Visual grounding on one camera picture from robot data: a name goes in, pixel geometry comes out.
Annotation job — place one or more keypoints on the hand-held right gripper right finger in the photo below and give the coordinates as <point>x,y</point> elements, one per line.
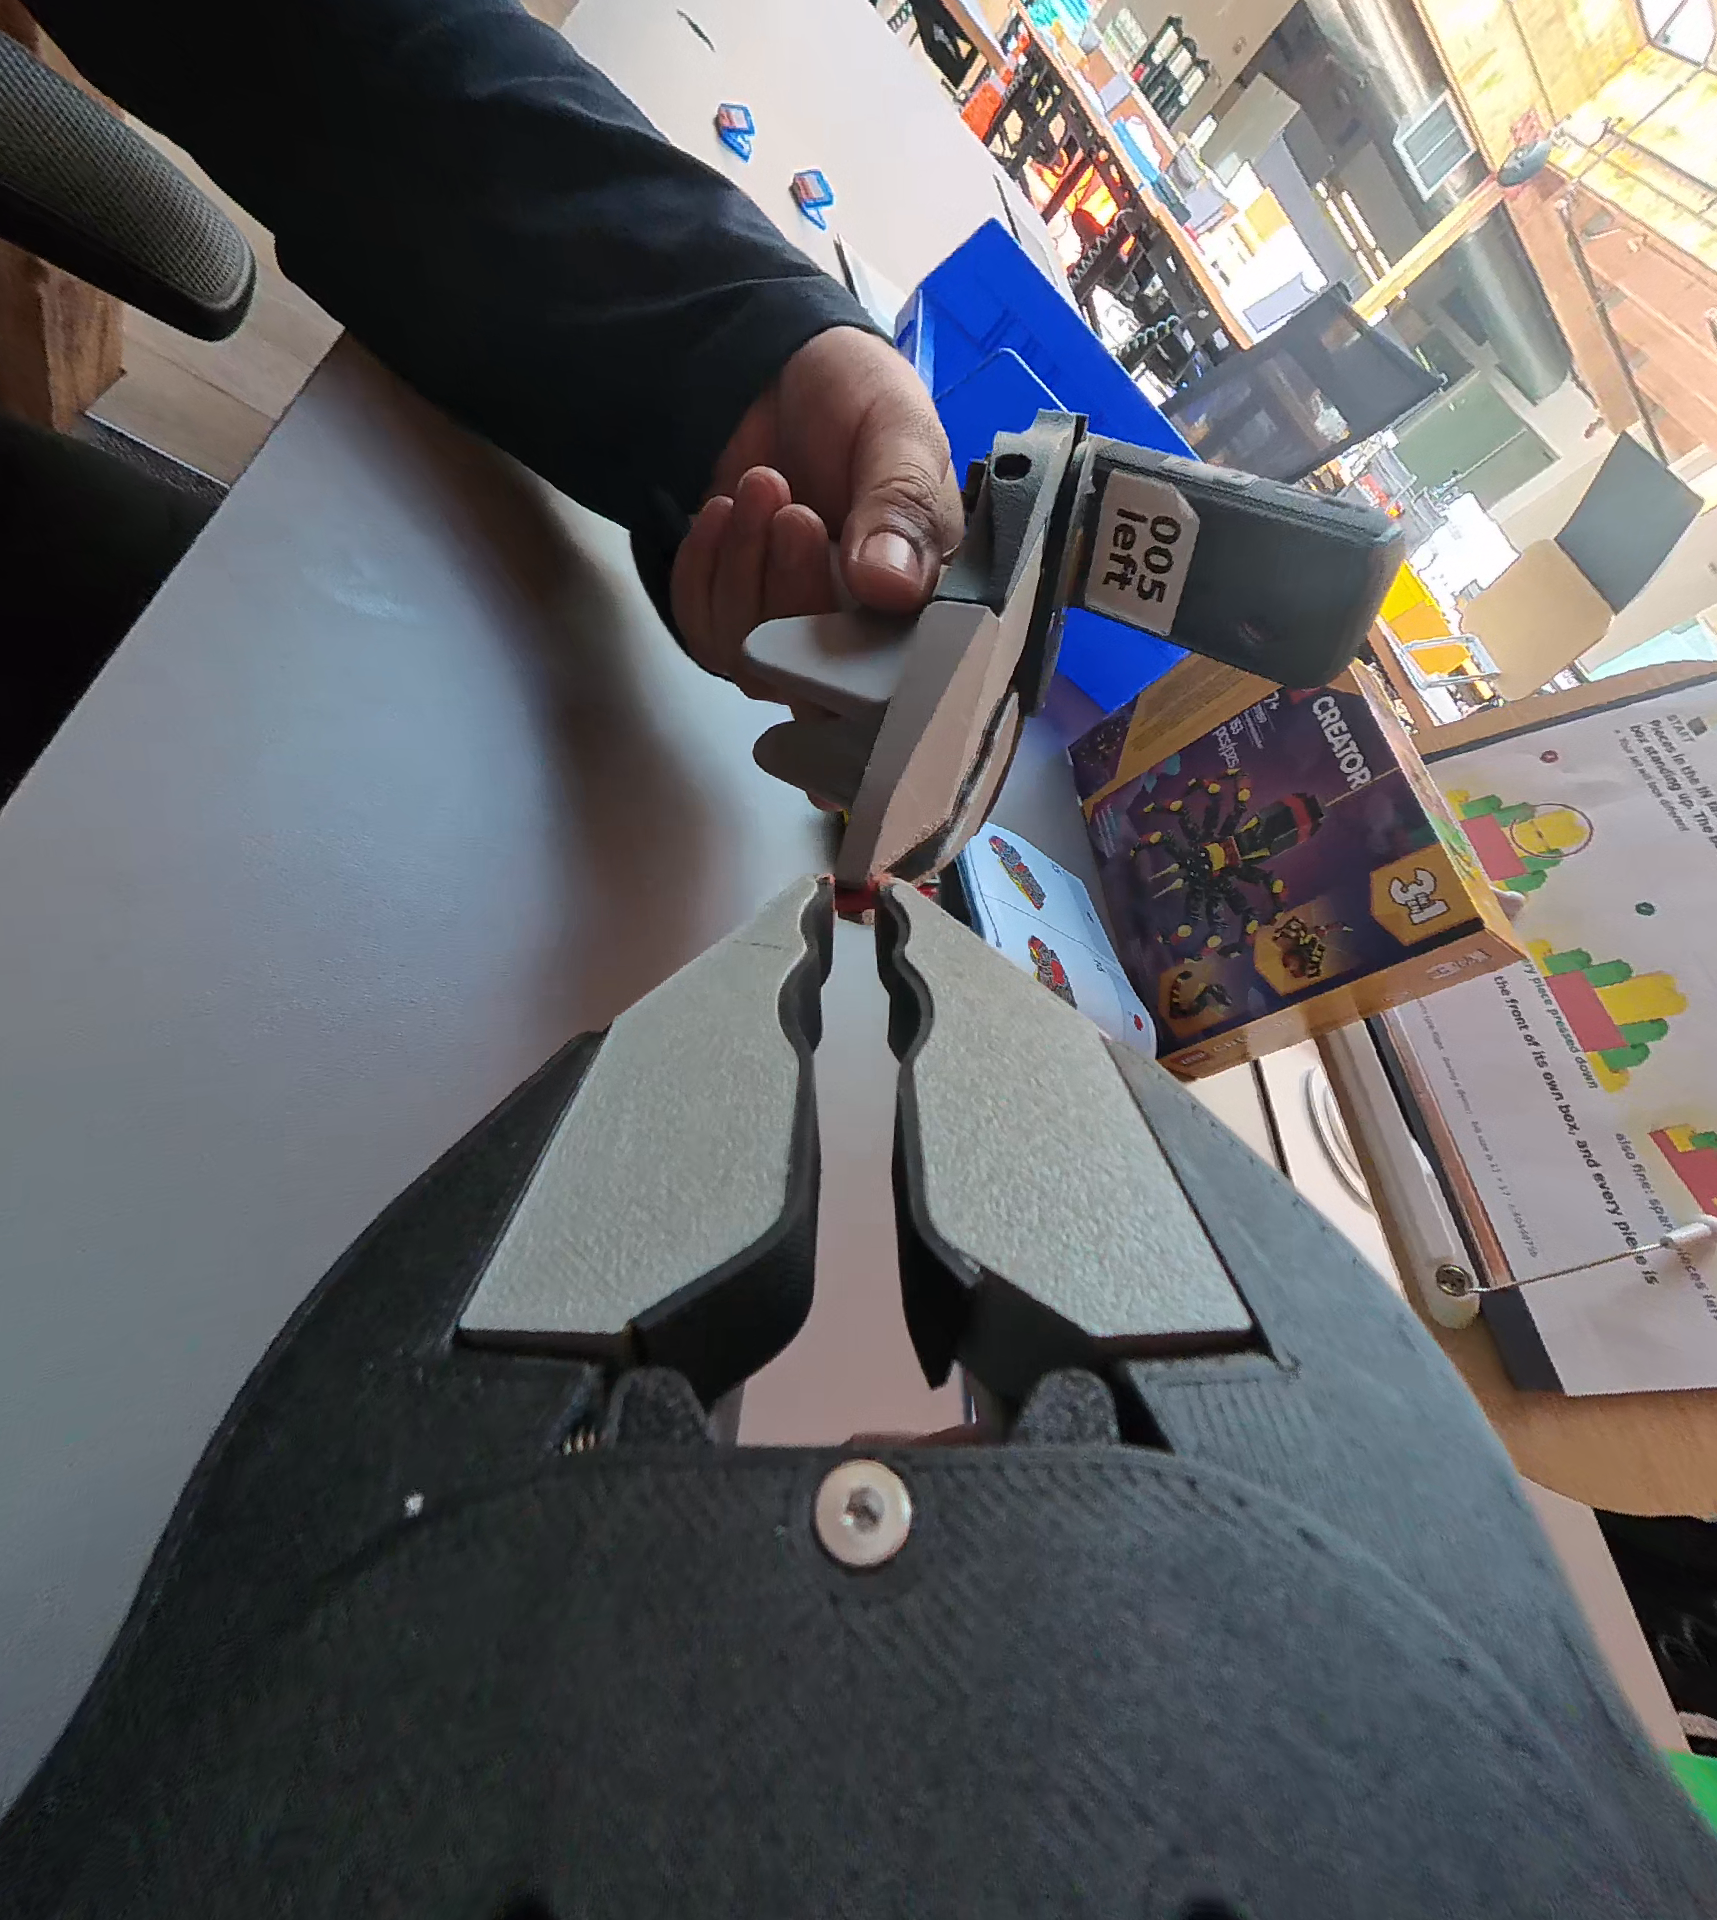
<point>1053,1170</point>

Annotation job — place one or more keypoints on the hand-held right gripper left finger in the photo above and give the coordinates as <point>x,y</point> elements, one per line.
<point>663,1155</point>

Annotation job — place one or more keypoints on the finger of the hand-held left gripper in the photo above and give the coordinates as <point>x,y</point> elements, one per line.
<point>934,751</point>
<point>998,789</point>

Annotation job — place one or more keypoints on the small red lego piece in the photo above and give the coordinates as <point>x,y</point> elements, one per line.
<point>859,900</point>

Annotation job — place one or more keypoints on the person's left forearm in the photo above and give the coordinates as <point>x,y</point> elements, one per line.
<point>422,194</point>

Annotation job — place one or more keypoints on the lego instruction booklet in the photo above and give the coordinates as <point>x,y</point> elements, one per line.
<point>1053,930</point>

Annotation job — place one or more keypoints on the purple lego set box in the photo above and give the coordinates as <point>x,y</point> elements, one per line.
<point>1248,870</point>

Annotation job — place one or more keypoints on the person's left hand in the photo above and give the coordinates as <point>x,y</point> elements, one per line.
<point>813,511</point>

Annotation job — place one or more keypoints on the blue plastic bin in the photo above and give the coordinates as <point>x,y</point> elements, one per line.
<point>1010,314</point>

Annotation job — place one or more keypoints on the white cylindrical bar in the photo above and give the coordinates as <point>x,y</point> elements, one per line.
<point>1397,1185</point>

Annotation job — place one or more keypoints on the storage shelving rack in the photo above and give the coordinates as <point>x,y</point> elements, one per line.
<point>1100,194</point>

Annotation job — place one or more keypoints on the printed instruction sheet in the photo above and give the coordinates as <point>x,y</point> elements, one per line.
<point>1668,1020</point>

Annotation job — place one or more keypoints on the wooden board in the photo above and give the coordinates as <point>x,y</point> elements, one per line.
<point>1668,1448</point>

